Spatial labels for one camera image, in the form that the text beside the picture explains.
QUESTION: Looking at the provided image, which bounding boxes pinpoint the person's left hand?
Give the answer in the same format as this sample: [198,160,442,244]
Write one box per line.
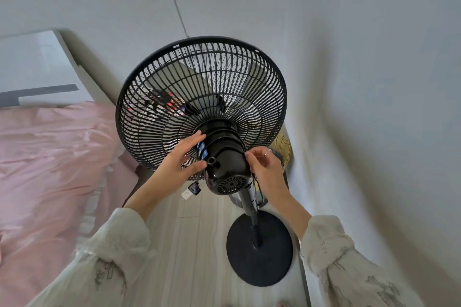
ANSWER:
[154,130,208,197]

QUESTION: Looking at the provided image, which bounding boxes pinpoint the person's right hand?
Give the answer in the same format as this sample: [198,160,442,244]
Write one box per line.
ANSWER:
[244,146,291,207]

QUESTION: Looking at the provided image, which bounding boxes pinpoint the black fan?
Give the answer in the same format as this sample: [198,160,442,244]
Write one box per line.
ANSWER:
[115,36,294,287]

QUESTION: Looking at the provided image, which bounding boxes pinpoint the person's right forearm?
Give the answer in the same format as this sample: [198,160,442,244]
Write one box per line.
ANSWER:
[268,190,425,307]

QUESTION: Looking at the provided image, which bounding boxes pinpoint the person's left forearm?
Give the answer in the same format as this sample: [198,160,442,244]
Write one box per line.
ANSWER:
[27,173,173,307]

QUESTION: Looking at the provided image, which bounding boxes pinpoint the yellow woven basket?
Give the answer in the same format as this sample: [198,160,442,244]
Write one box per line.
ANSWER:
[268,124,293,171]

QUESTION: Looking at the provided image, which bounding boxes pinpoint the white ruffled bed skirt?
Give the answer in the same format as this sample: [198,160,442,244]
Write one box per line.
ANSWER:
[76,150,126,246]

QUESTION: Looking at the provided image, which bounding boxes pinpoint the pink bed sheet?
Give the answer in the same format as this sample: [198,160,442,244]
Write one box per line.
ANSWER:
[0,101,140,307]

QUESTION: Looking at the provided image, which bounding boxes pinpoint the white bed headboard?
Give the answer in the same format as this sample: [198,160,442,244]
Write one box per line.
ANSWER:
[0,30,116,109]

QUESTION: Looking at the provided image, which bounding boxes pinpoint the black fan power cord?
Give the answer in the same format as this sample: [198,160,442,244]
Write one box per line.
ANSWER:
[252,173,264,212]

